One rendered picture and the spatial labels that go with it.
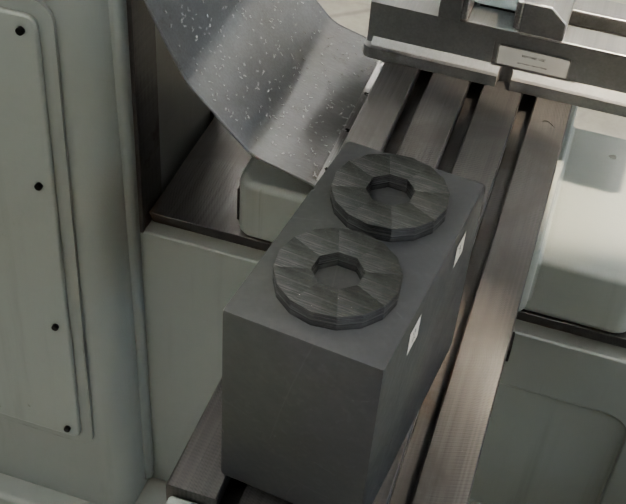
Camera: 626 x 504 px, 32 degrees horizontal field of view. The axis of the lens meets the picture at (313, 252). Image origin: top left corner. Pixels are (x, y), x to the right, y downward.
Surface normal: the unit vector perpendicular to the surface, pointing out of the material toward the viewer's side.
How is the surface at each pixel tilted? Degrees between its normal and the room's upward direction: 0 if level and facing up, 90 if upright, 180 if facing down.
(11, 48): 88
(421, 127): 0
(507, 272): 0
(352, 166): 0
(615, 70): 90
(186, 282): 90
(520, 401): 90
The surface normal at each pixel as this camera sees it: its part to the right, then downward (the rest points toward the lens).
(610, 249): 0.06, -0.73
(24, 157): -0.31, 0.61
